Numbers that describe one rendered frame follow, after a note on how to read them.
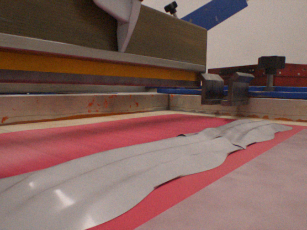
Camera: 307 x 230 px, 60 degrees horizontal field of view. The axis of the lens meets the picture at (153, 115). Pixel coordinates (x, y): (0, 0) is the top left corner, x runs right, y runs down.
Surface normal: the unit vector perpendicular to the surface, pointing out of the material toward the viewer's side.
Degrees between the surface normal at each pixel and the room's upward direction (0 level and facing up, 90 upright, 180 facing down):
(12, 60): 90
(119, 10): 84
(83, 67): 90
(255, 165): 0
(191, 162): 41
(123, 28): 90
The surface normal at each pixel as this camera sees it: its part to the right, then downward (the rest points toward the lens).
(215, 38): -0.62, 0.07
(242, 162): 0.02, -0.99
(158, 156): 0.42, -0.79
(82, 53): 0.78, 0.07
